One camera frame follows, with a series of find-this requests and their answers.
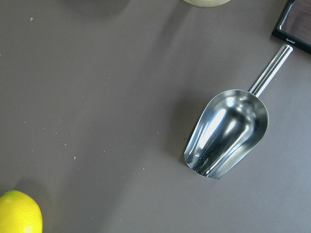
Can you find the metal ice scoop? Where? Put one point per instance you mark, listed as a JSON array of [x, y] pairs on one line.
[[232, 124]]

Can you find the wooden cup stand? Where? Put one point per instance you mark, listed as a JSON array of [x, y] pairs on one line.
[[207, 3]]

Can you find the yellow lemon outer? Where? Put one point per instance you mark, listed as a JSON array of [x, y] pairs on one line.
[[19, 213]]

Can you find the wine glass rack tray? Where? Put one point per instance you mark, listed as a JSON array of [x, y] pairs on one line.
[[294, 24]]

